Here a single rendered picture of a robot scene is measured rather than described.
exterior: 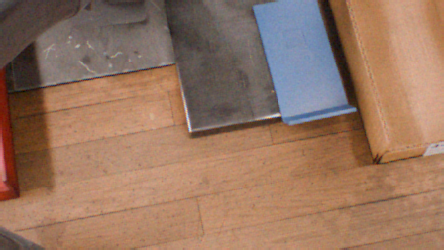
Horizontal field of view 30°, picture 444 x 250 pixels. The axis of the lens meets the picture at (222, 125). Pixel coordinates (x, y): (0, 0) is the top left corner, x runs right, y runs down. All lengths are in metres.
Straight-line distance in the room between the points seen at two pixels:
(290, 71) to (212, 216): 0.17
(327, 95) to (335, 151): 0.06
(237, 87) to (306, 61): 0.08
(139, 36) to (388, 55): 0.27
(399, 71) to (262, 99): 0.16
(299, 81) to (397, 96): 0.11
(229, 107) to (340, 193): 0.15
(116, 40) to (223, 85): 0.14
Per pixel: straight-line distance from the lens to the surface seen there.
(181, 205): 0.86
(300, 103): 0.88
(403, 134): 0.91
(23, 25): 0.53
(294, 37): 0.91
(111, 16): 0.77
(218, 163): 0.88
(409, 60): 0.94
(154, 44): 0.94
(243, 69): 0.90
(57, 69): 0.93
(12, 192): 0.87
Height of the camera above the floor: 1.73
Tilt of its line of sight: 68 degrees down
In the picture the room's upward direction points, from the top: 1 degrees clockwise
